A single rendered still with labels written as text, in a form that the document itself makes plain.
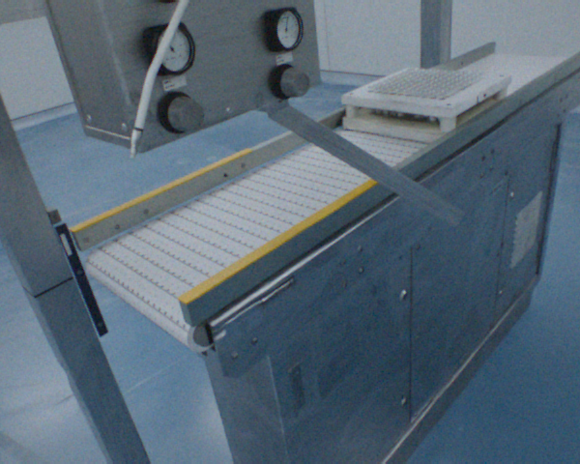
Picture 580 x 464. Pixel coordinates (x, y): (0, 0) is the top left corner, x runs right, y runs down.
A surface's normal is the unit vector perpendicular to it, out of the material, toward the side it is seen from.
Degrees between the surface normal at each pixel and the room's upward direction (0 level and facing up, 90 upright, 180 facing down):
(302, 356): 90
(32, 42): 90
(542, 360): 0
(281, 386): 90
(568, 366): 0
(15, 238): 90
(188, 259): 0
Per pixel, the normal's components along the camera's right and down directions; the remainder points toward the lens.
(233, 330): 0.71, 0.27
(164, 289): -0.12, -0.86
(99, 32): -0.70, 0.43
